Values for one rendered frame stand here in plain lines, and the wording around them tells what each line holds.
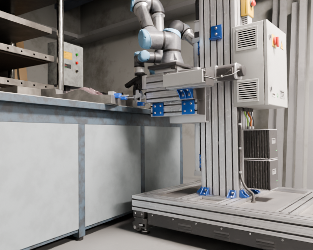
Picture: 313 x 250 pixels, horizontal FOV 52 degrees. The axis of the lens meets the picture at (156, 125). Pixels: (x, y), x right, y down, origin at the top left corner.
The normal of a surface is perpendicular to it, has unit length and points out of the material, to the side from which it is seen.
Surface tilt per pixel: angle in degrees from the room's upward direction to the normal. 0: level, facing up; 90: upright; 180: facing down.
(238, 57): 90
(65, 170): 90
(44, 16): 90
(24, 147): 90
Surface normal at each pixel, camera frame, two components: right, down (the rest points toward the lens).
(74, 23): 0.78, -0.03
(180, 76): -0.62, -0.02
